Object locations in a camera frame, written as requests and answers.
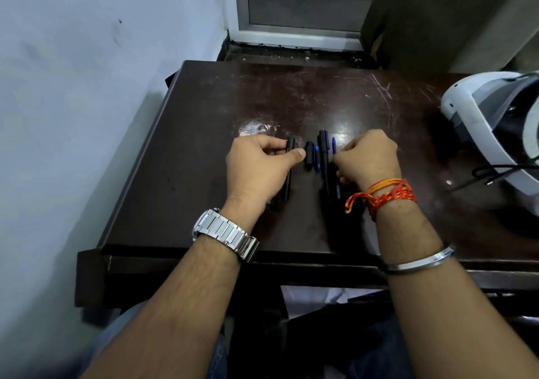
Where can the person's right hand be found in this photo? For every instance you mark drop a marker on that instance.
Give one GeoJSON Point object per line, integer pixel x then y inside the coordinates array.
{"type": "Point", "coordinates": [370, 159]}

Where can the person's left hand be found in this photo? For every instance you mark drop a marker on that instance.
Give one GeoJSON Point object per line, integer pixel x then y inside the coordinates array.
{"type": "Point", "coordinates": [252, 172]}

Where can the person's left thumb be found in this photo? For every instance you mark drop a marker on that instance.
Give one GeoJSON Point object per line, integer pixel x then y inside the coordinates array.
{"type": "Point", "coordinates": [292, 156]}

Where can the person's right fingers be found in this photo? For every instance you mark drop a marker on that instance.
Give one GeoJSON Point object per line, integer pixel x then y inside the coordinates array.
{"type": "Point", "coordinates": [345, 157]}

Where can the slim blue pen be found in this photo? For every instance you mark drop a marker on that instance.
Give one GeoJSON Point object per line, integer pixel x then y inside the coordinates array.
{"type": "Point", "coordinates": [334, 145]}

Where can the slim black pen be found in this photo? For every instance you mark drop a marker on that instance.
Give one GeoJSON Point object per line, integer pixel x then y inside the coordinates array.
{"type": "Point", "coordinates": [287, 187]}

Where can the person's left forearm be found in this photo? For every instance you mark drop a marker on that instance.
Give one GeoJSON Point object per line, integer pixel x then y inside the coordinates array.
{"type": "Point", "coordinates": [185, 307]}

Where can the person's right forearm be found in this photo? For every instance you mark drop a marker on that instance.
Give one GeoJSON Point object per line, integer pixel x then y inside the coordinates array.
{"type": "Point", "coordinates": [429, 298]}

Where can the black pen cap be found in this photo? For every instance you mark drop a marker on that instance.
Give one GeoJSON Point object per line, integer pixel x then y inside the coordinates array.
{"type": "Point", "coordinates": [309, 155]}

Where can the thick black pen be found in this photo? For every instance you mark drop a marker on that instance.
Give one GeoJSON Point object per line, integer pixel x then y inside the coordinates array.
{"type": "Point", "coordinates": [324, 151]}

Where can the short blue pen part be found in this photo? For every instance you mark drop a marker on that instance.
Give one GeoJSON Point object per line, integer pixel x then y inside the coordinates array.
{"type": "Point", "coordinates": [317, 159]}

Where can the silver metal wristwatch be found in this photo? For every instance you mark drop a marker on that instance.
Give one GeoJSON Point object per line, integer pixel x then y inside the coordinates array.
{"type": "Point", "coordinates": [227, 233]}

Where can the silver metal bangle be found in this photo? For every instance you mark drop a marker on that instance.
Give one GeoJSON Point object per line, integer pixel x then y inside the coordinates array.
{"type": "Point", "coordinates": [421, 262]}

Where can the white VR headset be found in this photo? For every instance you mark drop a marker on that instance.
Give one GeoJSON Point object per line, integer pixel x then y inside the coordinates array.
{"type": "Point", "coordinates": [476, 113]}

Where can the white sheet under table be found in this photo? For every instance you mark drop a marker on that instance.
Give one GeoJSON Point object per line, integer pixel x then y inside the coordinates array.
{"type": "Point", "coordinates": [311, 298]}

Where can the dark wooden board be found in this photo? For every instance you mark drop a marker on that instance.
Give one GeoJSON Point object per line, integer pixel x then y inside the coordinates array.
{"type": "Point", "coordinates": [421, 16]}

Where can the blue jeans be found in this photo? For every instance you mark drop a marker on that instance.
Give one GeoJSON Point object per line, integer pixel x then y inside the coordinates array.
{"type": "Point", "coordinates": [219, 357]}

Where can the white window frame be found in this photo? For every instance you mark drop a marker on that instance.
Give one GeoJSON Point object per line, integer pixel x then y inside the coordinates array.
{"type": "Point", "coordinates": [294, 37]}

